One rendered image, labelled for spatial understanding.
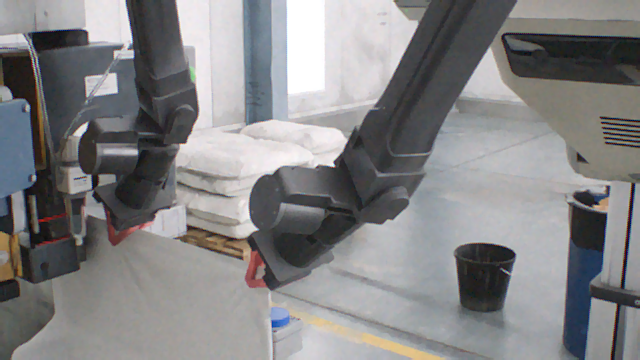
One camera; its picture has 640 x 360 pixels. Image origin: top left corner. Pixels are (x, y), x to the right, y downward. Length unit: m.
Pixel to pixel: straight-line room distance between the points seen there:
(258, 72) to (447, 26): 6.51
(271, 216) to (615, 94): 0.54
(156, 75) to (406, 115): 0.36
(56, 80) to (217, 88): 5.80
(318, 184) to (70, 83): 0.48
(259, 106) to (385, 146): 6.45
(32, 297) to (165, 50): 1.29
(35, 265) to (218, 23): 5.83
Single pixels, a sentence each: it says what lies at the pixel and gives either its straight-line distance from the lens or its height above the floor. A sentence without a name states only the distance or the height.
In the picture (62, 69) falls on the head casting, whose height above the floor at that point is 1.31.
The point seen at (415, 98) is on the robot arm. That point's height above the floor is 1.31.
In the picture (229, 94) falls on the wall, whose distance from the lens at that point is 6.95.
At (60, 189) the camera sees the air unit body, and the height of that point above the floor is 1.15.
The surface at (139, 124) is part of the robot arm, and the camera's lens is 0.96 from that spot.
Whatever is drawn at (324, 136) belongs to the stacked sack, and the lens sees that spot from 4.47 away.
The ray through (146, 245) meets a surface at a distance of 1.05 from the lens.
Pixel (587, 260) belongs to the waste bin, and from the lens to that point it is 2.97.
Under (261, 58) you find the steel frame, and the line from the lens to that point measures 7.04.
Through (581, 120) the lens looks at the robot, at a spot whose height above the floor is 1.23.
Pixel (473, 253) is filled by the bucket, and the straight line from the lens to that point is 3.62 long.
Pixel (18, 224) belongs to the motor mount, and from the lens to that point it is 0.83.
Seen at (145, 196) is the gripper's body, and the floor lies 1.14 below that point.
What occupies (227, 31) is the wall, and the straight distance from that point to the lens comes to 6.90.
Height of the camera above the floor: 1.39
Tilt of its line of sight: 13 degrees down
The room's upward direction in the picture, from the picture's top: straight up
